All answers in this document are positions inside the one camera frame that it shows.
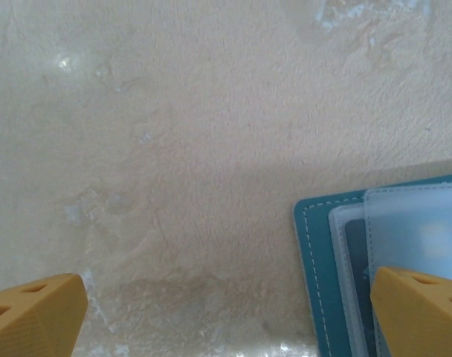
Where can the teal leather card holder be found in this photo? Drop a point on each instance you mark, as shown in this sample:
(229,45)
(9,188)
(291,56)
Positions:
(315,260)

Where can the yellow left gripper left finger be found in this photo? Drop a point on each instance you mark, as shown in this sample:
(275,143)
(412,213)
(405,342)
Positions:
(32,320)

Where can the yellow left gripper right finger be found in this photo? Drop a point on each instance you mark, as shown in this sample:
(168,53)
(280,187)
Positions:
(423,320)

